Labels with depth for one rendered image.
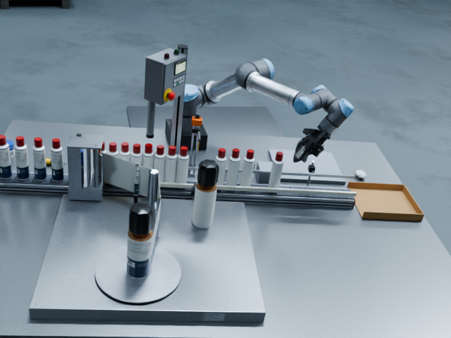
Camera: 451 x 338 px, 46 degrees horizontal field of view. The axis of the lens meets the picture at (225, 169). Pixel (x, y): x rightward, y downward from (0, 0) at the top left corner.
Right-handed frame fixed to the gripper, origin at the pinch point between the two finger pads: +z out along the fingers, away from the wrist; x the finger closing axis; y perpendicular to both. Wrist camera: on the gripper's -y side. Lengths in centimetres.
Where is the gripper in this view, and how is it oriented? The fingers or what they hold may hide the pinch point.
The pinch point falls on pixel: (295, 159)
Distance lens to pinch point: 250.0
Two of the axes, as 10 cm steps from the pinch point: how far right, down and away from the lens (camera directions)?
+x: 8.0, 4.7, 3.7
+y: 0.9, 5.3, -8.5
